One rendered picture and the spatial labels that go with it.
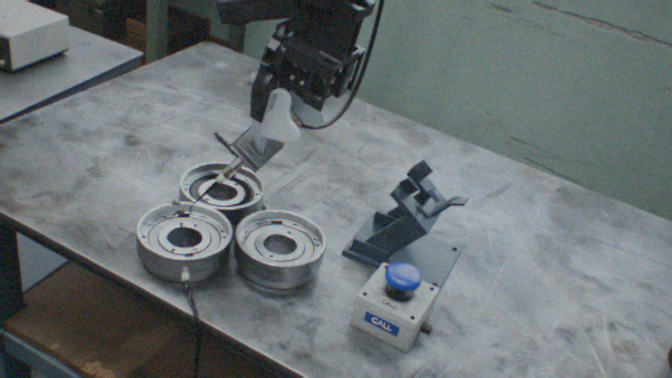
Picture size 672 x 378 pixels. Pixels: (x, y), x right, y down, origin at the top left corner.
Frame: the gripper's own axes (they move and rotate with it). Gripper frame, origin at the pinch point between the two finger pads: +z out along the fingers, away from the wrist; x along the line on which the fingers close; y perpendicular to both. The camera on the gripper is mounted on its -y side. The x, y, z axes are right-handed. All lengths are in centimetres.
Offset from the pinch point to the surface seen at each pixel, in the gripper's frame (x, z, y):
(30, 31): 25, 27, -66
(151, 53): 103, 72, -99
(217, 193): 0.1, 12.5, -4.7
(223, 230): -7.3, 10.0, 1.5
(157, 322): -2.3, 39.5, -8.3
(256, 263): -10.3, 8.4, 8.1
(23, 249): 22, 81, -64
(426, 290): -2.8, 5.2, 25.2
